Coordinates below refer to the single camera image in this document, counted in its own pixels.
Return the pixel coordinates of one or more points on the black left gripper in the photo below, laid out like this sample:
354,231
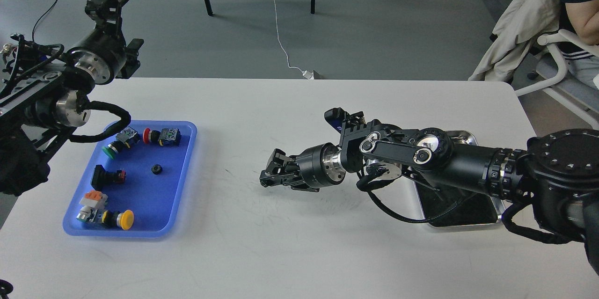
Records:
103,53

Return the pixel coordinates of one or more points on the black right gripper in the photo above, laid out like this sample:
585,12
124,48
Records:
316,167

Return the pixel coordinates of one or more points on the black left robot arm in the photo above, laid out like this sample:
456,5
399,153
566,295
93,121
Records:
44,100

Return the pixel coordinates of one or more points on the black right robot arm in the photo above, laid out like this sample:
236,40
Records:
552,185

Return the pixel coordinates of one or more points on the black red push button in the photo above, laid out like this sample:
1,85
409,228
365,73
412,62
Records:
102,178

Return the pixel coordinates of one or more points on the blue plastic tray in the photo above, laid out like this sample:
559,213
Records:
154,199

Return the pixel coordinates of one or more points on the silver metal tray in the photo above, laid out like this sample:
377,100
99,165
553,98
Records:
479,212

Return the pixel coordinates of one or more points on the orange white contact block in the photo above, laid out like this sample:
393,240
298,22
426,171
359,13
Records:
94,199

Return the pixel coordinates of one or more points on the beige jacket on chair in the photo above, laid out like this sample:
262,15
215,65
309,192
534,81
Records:
516,32

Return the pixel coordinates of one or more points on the seated person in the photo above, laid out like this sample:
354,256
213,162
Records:
582,18

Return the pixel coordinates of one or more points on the green push button switch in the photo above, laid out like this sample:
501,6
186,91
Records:
126,138

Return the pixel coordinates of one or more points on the red push button switch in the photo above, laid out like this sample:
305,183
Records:
164,137

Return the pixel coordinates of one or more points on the yellow push button switch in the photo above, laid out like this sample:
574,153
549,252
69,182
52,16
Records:
106,218

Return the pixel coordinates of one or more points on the white chair frame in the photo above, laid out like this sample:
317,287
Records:
580,99

